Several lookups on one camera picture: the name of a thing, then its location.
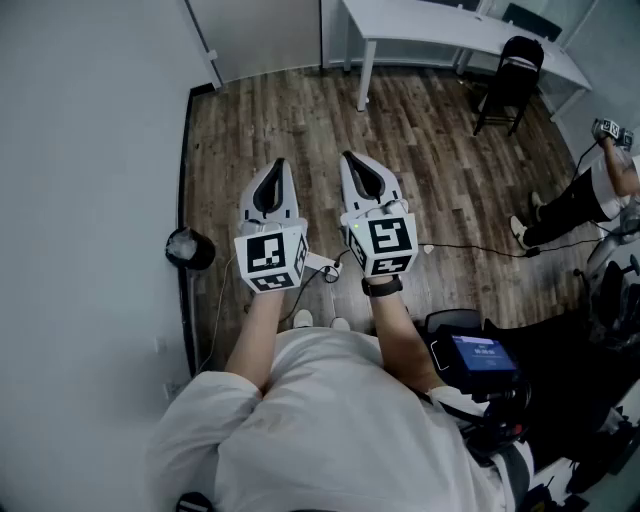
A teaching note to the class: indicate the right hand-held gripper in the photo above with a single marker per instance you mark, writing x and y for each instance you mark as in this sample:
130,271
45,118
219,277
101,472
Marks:
385,240

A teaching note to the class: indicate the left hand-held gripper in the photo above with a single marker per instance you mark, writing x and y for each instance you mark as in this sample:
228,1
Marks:
265,252

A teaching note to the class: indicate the person's left forearm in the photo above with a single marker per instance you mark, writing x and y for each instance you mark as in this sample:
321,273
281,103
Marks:
255,335

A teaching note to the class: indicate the person's right forearm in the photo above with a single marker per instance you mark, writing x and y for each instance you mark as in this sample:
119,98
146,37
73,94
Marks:
400,345

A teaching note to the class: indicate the white power strip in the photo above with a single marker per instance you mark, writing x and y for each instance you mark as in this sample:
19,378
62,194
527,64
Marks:
320,261

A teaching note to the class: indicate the black trash bin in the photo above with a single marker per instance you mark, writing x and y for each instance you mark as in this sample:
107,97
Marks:
192,250

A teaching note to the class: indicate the black wristwatch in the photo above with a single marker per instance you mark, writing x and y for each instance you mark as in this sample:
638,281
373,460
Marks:
382,287

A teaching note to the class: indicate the person's white left shoe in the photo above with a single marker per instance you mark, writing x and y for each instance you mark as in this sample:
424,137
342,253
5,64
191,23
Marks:
303,318

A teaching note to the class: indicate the person's white shoe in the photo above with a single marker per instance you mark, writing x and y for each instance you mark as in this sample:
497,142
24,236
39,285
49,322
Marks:
340,324
303,318

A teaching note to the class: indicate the person's white right shoe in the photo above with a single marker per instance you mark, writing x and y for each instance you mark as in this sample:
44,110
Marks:
340,324

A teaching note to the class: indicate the white desk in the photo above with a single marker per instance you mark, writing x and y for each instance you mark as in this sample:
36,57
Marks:
450,25

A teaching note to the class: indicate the black folding chair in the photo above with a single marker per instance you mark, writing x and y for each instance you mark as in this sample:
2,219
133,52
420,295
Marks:
515,75

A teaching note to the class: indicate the blue screen device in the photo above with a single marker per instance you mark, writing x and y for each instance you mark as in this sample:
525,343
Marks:
480,352

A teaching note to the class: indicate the person in white shirt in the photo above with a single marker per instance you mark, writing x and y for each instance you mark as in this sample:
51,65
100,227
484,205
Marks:
325,425

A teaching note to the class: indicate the grey machine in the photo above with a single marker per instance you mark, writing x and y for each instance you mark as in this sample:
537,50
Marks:
612,235

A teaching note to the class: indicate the black swivel chair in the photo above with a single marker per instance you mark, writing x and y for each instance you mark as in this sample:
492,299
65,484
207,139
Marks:
610,295

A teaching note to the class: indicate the black chest rig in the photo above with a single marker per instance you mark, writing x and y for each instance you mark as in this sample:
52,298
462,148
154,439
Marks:
500,420

